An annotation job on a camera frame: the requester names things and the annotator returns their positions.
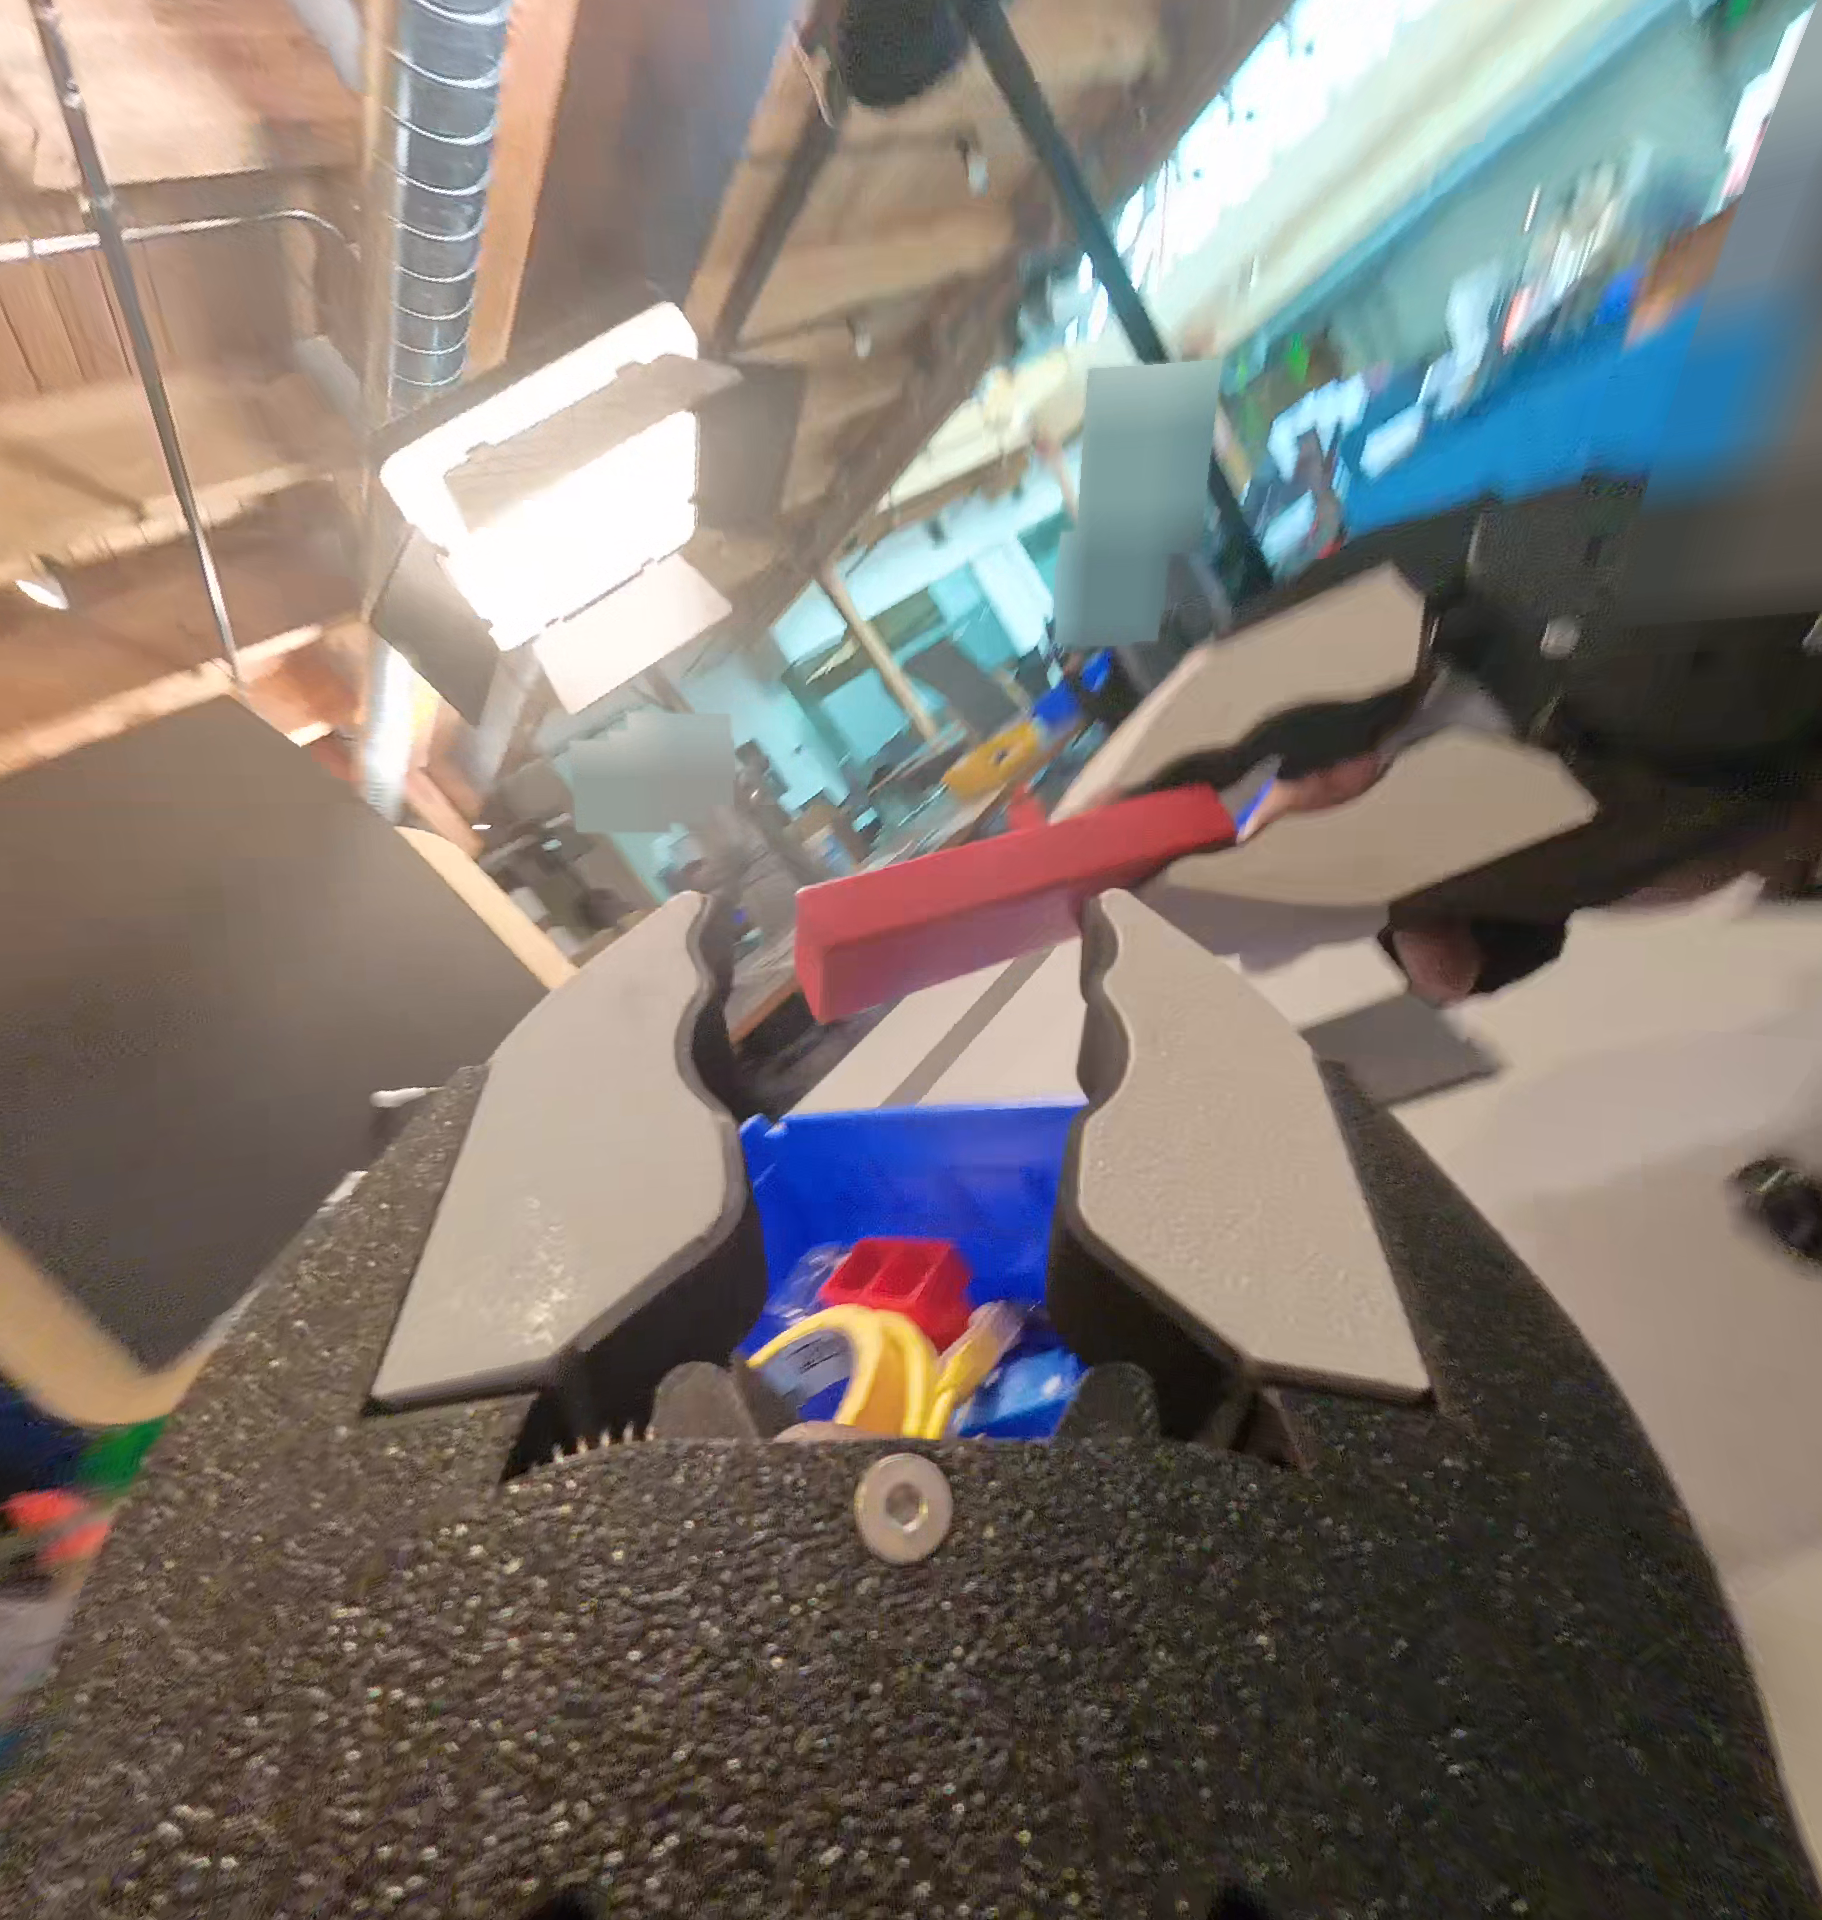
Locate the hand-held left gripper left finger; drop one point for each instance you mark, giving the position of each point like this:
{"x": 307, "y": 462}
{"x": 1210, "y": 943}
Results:
{"x": 580, "y": 1170}

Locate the ceiling spot light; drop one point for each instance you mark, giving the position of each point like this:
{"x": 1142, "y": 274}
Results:
{"x": 45, "y": 590}

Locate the large blue tote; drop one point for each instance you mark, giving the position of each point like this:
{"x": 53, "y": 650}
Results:
{"x": 1527, "y": 437}

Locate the blue plastic bin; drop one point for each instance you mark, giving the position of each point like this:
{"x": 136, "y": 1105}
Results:
{"x": 911, "y": 1170}

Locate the red wooden block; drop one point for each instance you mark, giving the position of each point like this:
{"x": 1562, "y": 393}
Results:
{"x": 970, "y": 915}

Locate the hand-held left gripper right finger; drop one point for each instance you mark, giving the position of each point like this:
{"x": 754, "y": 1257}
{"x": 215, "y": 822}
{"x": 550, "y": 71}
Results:
{"x": 1225, "y": 1202}

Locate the yellow tape roll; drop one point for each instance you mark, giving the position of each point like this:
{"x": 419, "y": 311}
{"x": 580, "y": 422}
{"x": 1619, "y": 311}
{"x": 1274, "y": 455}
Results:
{"x": 873, "y": 1349}

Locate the metal ventilation duct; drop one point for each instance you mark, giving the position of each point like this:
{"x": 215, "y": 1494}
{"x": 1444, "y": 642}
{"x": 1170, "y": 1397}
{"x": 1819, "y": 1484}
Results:
{"x": 437, "y": 181}

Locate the black pole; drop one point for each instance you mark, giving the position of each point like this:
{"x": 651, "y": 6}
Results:
{"x": 1063, "y": 167}

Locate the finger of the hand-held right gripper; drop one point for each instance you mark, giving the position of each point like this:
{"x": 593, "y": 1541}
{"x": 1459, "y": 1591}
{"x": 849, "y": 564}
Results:
{"x": 1272, "y": 660}
{"x": 1450, "y": 824}

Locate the thin metal conduit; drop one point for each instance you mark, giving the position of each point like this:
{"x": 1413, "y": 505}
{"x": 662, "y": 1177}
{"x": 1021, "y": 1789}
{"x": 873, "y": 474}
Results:
{"x": 132, "y": 299}

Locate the yellow plastic bin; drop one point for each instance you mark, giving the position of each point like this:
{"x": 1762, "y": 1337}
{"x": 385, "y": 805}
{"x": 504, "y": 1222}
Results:
{"x": 995, "y": 762}

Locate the person's right hand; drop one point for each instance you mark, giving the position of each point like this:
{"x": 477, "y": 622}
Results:
{"x": 1444, "y": 961}

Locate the red square plastic piece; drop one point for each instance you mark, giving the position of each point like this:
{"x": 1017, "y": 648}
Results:
{"x": 890, "y": 1274}

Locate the studio light panel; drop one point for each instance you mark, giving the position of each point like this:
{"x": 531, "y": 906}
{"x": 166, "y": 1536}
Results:
{"x": 566, "y": 512}

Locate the black foam board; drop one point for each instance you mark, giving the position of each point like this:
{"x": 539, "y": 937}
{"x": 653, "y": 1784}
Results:
{"x": 175, "y": 975}

